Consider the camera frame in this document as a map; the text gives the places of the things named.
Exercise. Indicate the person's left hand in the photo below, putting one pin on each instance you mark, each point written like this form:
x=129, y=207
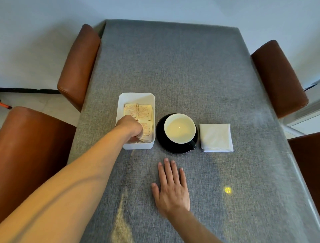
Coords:
x=128, y=126

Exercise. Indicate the person's right hand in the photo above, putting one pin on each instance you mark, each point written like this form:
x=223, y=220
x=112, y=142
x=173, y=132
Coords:
x=173, y=192

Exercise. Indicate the person's right little finger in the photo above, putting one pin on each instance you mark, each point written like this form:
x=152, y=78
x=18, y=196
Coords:
x=183, y=178

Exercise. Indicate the person's right thumb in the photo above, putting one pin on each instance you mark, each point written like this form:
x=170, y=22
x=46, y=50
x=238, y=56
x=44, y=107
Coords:
x=155, y=191

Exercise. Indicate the person's right middle finger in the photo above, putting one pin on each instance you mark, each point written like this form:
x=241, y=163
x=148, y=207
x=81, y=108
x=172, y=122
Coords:
x=168, y=170

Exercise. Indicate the person's left fingers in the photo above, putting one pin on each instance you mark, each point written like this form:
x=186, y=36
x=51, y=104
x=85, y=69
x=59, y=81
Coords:
x=139, y=132

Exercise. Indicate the person's right forearm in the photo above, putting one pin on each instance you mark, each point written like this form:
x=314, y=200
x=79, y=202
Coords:
x=192, y=229

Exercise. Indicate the person's left forearm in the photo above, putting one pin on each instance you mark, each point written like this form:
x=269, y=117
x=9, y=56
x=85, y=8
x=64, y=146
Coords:
x=70, y=185

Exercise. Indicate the pile of beige sugar packets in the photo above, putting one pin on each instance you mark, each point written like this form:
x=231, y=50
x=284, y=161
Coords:
x=145, y=112

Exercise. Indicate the black saucer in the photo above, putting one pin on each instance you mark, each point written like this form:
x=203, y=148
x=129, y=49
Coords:
x=161, y=140

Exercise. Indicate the white plastic box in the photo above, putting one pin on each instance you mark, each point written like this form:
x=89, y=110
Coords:
x=135, y=99

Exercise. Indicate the black cup with white inside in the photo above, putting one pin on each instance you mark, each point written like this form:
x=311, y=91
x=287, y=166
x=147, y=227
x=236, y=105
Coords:
x=180, y=129

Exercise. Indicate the white folded napkin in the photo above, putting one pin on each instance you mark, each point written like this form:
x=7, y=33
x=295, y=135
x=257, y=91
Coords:
x=216, y=137

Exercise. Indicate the grey tablecloth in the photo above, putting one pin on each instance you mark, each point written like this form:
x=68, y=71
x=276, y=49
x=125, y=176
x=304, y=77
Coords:
x=175, y=70

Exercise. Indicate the brown leather chair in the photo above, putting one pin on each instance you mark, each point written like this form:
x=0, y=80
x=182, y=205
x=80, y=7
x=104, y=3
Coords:
x=306, y=160
x=278, y=80
x=80, y=65
x=32, y=155

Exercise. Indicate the black skirting strip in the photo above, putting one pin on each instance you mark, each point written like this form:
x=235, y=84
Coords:
x=27, y=90

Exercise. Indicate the orange and black object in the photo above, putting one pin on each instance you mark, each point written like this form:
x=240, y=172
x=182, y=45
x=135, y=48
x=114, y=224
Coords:
x=5, y=105

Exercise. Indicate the white metal rail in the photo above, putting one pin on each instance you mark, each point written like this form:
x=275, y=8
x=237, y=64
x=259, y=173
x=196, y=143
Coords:
x=293, y=130

